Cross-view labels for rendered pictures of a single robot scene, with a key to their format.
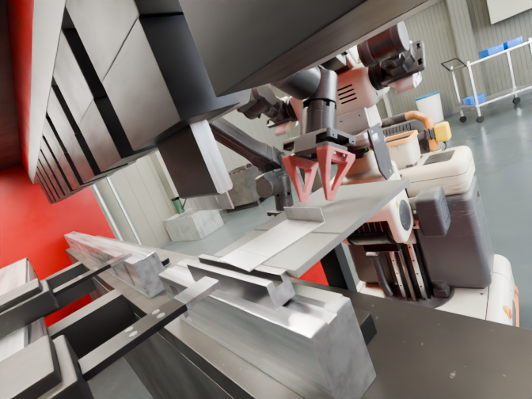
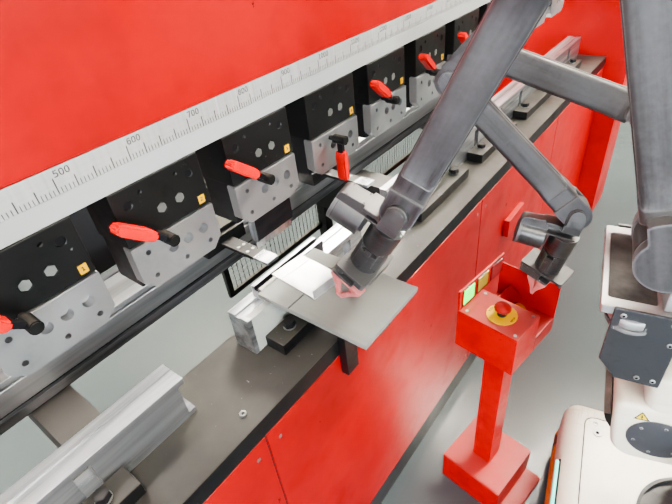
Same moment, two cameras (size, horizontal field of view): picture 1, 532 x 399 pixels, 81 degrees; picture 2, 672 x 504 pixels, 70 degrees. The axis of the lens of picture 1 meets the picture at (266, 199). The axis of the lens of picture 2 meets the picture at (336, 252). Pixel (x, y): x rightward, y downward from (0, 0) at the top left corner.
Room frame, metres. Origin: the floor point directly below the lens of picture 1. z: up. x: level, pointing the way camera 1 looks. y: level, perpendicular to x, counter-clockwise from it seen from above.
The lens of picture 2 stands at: (0.30, -0.76, 1.62)
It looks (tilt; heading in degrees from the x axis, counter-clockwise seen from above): 36 degrees down; 77
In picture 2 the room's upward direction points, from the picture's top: 7 degrees counter-clockwise
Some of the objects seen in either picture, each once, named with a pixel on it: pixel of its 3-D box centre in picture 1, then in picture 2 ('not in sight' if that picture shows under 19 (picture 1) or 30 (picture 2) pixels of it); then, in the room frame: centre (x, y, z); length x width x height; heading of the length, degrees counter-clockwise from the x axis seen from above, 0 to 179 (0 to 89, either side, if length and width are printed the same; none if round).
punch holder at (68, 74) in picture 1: (113, 105); (318, 122); (0.51, 0.17, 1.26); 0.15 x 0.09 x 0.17; 36
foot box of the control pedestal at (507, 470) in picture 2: not in sight; (492, 466); (0.90, -0.05, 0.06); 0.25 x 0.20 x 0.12; 117
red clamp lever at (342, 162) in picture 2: not in sight; (339, 157); (0.53, 0.10, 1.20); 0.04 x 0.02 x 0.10; 126
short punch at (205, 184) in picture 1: (195, 172); (270, 216); (0.36, 0.06, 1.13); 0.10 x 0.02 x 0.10; 36
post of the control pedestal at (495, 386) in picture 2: not in sight; (493, 400); (0.88, -0.02, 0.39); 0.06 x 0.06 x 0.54; 27
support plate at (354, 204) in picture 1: (313, 218); (336, 292); (0.45, -0.06, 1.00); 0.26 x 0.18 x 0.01; 126
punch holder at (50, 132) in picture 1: (78, 151); (416, 65); (0.83, 0.40, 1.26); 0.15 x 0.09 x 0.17; 36
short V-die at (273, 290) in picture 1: (231, 276); (289, 267); (0.38, 0.08, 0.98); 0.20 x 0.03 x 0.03; 36
